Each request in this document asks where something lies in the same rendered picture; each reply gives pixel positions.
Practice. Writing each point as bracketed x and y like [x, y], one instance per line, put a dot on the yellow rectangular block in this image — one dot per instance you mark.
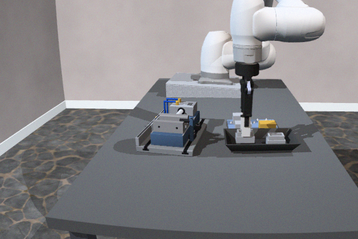
[266, 124]

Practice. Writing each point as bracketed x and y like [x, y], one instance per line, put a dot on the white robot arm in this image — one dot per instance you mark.
[253, 24]

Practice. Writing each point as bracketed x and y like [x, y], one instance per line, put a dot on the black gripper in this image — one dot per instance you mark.
[247, 84]

